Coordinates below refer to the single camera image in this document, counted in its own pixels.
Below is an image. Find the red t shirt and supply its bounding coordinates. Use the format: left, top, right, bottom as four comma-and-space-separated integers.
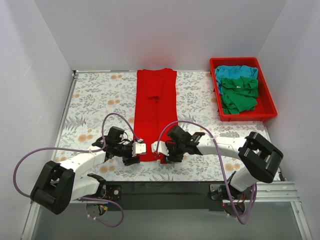
134, 68, 178, 162

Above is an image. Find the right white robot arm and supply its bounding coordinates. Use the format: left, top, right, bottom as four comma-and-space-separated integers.
164, 125, 284, 199

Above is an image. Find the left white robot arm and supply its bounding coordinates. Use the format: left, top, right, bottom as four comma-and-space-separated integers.
30, 126, 147, 215

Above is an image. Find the floral table mat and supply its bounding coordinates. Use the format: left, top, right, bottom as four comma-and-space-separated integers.
54, 71, 268, 181

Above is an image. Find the green t shirt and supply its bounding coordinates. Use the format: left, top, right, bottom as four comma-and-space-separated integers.
220, 76, 259, 115

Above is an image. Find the blue t shirt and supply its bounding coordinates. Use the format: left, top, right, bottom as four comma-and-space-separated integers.
214, 65, 259, 95

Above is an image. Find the red plastic bin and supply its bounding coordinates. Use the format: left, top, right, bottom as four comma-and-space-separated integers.
209, 56, 278, 122

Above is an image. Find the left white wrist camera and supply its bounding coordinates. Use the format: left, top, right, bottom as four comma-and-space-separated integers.
132, 141, 147, 157

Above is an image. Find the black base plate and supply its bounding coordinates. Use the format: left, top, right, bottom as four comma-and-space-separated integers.
77, 181, 257, 212

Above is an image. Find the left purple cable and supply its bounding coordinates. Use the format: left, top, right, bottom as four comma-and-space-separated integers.
12, 112, 145, 228

